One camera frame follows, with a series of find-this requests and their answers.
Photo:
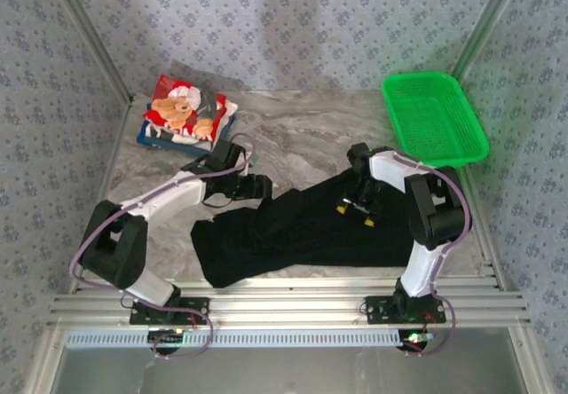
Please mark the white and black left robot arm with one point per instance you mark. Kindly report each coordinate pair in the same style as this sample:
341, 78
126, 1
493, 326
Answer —
173, 190

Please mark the aluminium corner post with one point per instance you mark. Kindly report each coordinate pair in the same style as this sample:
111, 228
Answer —
489, 21
95, 34

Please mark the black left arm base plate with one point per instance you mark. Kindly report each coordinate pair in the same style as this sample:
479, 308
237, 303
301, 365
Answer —
195, 312

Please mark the black t-shirt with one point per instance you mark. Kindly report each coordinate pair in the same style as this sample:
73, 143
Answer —
288, 234

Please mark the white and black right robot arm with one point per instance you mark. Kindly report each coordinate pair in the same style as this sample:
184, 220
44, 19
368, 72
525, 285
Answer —
390, 170

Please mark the aluminium side rail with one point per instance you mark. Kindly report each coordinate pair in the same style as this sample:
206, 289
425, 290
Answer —
483, 234
106, 176

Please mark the green plastic basket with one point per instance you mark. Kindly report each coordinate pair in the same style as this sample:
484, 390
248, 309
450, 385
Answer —
435, 119

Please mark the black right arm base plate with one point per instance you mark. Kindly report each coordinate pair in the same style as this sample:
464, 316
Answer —
377, 309

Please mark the folded navy blue t-shirt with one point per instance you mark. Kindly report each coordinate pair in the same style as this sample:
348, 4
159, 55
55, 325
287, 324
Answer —
143, 137

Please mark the aluminium rail frame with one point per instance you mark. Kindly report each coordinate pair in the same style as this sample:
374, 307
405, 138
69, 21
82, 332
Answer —
288, 305

